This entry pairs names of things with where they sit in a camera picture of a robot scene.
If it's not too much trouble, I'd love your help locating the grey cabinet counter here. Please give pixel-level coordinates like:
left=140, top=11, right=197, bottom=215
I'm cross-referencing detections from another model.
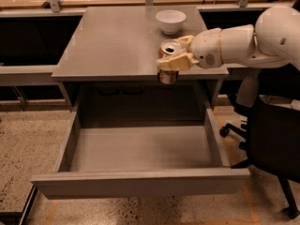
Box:
left=52, top=5, right=230, bottom=111

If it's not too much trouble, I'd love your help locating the black office chair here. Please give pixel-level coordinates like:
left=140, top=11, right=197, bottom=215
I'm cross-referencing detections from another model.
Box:
left=218, top=66, right=300, bottom=220

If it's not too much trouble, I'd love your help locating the white ceramic bowl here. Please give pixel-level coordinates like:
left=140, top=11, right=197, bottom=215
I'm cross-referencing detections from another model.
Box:
left=156, top=10, right=187, bottom=35

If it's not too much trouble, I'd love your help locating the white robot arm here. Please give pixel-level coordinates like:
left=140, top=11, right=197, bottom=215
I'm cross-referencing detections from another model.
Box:
left=157, top=7, right=300, bottom=71

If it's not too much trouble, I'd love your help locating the open grey top drawer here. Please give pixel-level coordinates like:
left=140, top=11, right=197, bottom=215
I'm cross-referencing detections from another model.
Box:
left=30, top=91, right=251, bottom=201

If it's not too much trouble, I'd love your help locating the orange soda can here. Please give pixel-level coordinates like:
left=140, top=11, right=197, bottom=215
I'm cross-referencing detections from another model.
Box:
left=157, top=39, right=181, bottom=84

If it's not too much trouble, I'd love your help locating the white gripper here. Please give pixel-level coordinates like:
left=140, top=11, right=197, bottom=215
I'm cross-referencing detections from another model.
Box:
left=157, top=28, right=222, bottom=71

